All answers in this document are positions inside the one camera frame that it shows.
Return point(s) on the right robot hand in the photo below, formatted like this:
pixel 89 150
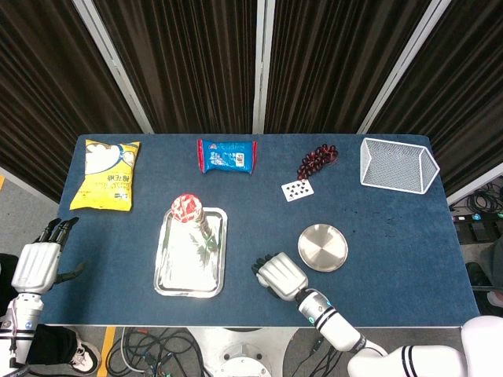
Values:
pixel 285 275

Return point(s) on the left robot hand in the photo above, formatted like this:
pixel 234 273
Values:
pixel 35 267

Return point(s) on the green chips can red lid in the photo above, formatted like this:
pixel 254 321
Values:
pixel 188 208

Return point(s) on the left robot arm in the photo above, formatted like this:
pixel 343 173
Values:
pixel 21 314

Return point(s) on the metal robot base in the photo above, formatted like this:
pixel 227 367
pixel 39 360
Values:
pixel 243 353

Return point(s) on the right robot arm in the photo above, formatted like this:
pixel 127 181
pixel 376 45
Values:
pixel 338 328

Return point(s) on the round steel plate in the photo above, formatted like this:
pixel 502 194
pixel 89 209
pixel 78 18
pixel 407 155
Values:
pixel 323 247

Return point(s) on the white playing card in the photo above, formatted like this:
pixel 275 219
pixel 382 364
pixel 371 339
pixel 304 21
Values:
pixel 297 191

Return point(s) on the white and black sneaker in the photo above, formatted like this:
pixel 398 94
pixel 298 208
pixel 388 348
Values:
pixel 87 355

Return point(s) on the rectangular steel tray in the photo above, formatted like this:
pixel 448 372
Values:
pixel 181 271

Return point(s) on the blue table cloth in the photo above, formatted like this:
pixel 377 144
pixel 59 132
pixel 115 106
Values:
pixel 393 243

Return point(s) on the yellow snack bag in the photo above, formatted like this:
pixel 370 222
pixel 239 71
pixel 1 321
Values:
pixel 106 176

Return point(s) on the dark purple grape bunch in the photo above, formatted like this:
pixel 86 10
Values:
pixel 314 161

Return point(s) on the blue cookie package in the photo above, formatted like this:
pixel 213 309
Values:
pixel 226 157

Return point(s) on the dark pleated curtain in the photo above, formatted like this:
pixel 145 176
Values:
pixel 467 86
pixel 184 66
pixel 330 66
pixel 47 98

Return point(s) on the white frame post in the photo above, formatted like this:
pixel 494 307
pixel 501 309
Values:
pixel 114 66
pixel 262 66
pixel 404 66

